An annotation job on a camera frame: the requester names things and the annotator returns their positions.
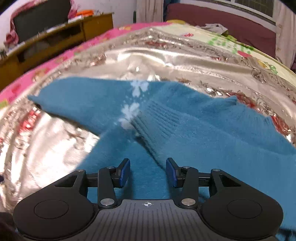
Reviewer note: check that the wooden tv cabinet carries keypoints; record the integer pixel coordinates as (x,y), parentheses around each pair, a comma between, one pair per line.
(97,26)

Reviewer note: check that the maroon headboard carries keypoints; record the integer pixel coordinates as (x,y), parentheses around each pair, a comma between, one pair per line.
(242,30)

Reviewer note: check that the pink floral bedsheet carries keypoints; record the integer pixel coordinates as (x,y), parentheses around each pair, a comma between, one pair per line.
(18,89)

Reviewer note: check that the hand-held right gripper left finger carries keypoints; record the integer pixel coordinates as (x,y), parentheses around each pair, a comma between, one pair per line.
(125,173)

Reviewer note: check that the grey crumpled cloth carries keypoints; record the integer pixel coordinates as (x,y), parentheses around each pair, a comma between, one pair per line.
(215,27)

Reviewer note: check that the orange item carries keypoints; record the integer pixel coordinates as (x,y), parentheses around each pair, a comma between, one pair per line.
(84,12)

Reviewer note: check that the black television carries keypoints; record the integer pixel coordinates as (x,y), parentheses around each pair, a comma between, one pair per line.
(39,18)

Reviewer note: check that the pink cloth cover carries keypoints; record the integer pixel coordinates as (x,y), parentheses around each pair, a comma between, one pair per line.
(10,37)

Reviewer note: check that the white curtain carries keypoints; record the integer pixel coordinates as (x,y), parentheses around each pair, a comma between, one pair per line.
(149,10)

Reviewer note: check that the floral curtain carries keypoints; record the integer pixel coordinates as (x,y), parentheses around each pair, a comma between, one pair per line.
(285,34)

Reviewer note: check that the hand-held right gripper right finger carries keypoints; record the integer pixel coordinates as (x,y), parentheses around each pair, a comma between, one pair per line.
(170,173)

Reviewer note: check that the window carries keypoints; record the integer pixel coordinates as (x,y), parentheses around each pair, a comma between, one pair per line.
(252,9)

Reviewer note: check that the silver floral satin blanket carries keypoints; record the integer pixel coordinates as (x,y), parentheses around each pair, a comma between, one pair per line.
(138,58)

